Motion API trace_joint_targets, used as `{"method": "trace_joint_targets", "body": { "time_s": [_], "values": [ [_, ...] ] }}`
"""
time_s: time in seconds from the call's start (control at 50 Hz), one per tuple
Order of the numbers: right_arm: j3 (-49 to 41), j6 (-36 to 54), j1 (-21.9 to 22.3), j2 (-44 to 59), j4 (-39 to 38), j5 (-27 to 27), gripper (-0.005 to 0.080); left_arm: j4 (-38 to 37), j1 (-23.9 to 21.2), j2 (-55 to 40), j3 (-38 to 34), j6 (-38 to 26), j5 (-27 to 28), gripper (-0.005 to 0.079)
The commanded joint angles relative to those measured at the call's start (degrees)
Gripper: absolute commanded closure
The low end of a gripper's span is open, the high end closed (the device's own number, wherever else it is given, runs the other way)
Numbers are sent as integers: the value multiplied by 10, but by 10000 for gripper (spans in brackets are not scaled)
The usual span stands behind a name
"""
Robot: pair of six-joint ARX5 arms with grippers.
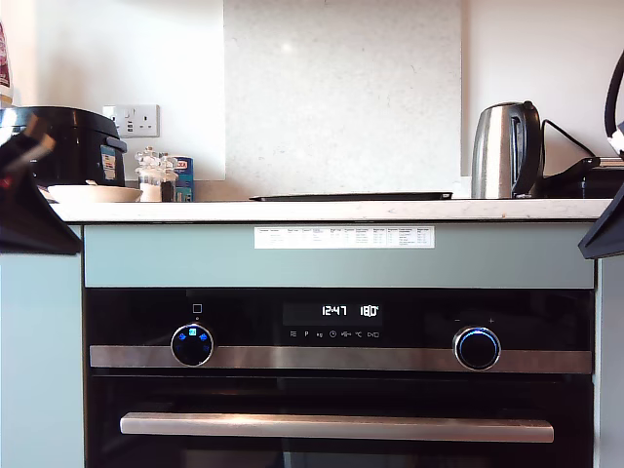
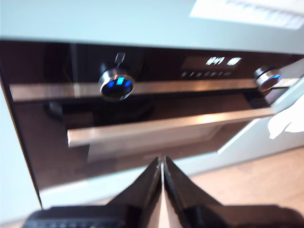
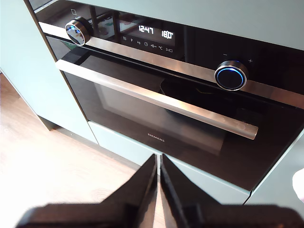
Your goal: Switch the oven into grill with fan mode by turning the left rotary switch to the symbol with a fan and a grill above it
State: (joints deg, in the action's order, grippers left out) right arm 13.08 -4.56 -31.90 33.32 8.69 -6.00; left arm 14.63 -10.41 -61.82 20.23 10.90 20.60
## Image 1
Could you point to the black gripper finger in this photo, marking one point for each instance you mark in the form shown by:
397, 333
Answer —
607, 234
29, 219

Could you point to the round mode knob blue symbols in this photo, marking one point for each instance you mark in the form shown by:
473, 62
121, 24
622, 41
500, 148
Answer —
192, 344

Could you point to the black countertop grill appliance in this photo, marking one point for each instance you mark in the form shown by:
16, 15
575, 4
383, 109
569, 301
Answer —
599, 183

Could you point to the oven digital display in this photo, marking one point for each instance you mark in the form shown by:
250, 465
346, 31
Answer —
336, 314

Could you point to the black built-in oven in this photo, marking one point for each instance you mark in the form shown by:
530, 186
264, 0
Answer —
336, 395

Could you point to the white shallow bowl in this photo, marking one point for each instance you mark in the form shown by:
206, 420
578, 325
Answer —
97, 194

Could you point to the black rice cooker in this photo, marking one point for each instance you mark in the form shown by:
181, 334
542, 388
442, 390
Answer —
78, 141

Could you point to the grey-green cabinet front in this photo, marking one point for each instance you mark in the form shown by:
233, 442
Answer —
610, 351
39, 351

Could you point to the stainless steel kettle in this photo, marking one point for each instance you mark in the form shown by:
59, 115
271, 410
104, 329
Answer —
497, 151

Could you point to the clear pepper grinder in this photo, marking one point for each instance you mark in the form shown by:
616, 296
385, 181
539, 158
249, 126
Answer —
167, 187

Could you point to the grey-green filler panel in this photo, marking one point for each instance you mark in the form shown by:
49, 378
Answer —
170, 263

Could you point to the white red printed package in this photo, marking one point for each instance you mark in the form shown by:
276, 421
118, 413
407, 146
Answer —
5, 63

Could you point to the blue salt box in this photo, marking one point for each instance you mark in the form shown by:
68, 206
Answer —
185, 183

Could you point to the black flat cooktop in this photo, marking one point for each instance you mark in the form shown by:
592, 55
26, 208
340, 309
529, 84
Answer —
351, 196

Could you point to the white printed label sticker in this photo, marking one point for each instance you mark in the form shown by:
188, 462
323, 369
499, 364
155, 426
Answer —
343, 238

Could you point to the speckled white splashback panel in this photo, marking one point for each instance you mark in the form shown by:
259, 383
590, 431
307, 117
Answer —
341, 97

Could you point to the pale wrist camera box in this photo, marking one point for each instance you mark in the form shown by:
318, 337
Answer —
619, 141

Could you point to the white double wall socket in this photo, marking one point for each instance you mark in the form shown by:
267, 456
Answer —
144, 119

